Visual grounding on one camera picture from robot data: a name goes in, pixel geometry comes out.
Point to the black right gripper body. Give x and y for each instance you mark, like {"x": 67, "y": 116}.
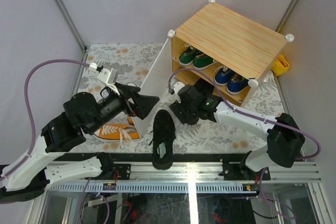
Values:
{"x": 189, "y": 110}

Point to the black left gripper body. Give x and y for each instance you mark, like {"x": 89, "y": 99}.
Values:
{"x": 114, "y": 104}

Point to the white cabinet door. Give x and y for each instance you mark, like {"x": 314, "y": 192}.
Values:
{"x": 155, "y": 83}

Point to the orange sneaker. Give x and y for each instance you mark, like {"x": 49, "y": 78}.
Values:
{"x": 117, "y": 133}
{"x": 130, "y": 120}

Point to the green sneaker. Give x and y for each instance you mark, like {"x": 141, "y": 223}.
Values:
{"x": 203, "y": 61}
{"x": 187, "y": 56}

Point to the wooden shoe cabinet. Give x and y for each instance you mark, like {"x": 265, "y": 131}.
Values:
{"x": 233, "y": 40}

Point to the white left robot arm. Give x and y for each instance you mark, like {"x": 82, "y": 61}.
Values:
{"x": 28, "y": 178}

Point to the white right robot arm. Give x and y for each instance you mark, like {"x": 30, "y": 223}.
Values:
{"x": 281, "y": 134}

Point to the yellow plastic bin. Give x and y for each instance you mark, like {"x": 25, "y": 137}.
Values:
{"x": 280, "y": 66}

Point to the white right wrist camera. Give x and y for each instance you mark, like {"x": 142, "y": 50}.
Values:
{"x": 175, "y": 89}

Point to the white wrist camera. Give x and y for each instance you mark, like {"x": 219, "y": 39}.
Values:
{"x": 107, "y": 75}
{"x": 175, "y": 89}

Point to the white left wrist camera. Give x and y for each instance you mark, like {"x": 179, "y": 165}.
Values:
{"x": 107, "y": 75}

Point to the grey slotted cable duct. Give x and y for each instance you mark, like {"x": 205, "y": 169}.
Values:
{"x": 129, "y": 187}

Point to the aluminium rail frame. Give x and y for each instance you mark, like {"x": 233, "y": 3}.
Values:
{"x": 212, "y": 172}

